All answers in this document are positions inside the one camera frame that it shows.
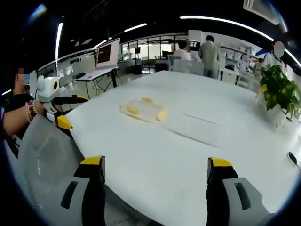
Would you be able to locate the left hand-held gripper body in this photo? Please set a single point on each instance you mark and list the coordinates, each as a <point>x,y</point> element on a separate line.
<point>48,86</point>

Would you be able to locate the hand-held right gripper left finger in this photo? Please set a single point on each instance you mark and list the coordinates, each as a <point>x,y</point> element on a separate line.
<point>94,200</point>

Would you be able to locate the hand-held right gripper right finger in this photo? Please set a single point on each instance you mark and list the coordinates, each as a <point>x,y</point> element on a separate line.
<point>218,200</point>

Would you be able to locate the clear yellow plastic buckle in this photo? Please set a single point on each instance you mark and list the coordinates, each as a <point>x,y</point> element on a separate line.
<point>143,109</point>

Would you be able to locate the person's left hand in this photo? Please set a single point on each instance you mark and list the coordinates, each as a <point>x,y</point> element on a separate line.
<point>39,107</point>

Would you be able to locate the person's black-shirted torso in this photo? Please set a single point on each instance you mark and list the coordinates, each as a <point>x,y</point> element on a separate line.
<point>15,101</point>

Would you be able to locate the white side desk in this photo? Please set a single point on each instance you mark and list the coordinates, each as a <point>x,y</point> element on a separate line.
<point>98,74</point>

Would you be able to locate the laptop on side table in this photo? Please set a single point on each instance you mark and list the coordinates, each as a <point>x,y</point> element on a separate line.
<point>107,53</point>

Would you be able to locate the black tripod stand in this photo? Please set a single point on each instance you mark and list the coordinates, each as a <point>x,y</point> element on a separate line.
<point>137,55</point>

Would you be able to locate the small black device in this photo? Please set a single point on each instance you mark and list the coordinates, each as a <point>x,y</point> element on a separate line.
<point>292,157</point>

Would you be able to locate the short ceiling light strip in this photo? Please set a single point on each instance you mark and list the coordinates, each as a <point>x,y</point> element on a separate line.
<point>135,27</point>

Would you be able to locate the white plant pot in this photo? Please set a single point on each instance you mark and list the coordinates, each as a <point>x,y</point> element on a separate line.
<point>274,114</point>

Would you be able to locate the green potted plant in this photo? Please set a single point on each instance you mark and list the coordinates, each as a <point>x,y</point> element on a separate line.
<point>279,87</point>

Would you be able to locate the white shelving unit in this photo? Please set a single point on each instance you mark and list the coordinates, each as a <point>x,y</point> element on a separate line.
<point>235,55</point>

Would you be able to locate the long ceiling light strip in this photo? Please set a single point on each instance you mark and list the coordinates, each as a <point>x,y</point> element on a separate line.
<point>223,21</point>

